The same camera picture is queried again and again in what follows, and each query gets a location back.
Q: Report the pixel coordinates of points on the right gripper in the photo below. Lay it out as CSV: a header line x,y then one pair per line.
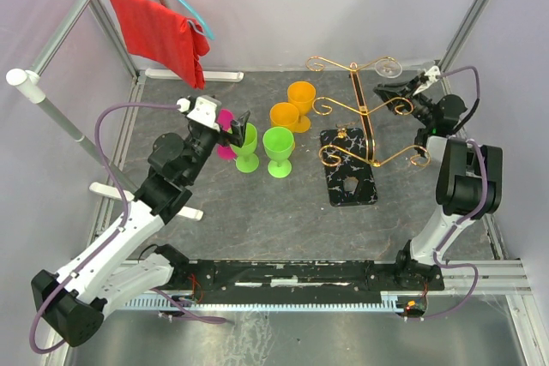
x,y
396,95

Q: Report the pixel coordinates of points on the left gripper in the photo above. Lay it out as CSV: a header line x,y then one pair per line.
x,y
238,128

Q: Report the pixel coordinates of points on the clear champagne flute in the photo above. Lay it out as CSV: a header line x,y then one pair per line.
x,y
388,67

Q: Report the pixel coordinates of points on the orange plastic goblet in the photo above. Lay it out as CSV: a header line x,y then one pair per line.
x,y
302,94
284,115

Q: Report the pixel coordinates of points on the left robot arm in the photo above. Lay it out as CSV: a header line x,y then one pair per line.
x,y
76,299

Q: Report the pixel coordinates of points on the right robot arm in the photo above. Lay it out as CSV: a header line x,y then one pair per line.
x,y
469,186

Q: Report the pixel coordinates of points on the pink plastic goblet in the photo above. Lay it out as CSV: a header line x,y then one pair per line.
x,y
224,120

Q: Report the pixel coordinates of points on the green plastic goblet left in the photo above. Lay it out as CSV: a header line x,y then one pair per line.
x,y
246,158

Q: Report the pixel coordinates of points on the green plastic goblet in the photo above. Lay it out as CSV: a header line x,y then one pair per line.
x,y
246,158
278,143

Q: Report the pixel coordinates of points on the green plastic goblet right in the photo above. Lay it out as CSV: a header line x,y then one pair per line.
x,y
278,143

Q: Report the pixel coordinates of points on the orange plastic goblet front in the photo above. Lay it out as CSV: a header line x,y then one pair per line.
x,y
284,115

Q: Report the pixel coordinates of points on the white stand foot front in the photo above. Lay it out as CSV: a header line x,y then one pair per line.
x,y
112,193

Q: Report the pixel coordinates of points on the red cloth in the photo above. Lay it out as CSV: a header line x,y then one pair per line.
x,y
162,35

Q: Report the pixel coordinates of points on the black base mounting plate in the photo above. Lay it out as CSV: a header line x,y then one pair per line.
x,y
232,281

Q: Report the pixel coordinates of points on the grey clothes stand pole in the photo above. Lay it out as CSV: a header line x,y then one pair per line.
x,y
26,81

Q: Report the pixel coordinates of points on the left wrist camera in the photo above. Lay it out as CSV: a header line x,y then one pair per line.
x,y
202,109

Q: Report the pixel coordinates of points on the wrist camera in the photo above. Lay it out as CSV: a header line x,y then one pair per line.
x,y
202,109
427,79

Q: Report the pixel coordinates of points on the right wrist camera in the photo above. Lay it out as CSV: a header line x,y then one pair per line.
x,y
427,79

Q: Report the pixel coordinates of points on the gold wire wine glass rack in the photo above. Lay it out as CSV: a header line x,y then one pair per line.
x,y
330,154

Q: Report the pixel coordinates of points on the white cable duct strip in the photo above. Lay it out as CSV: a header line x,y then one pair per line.
x,y
153,301

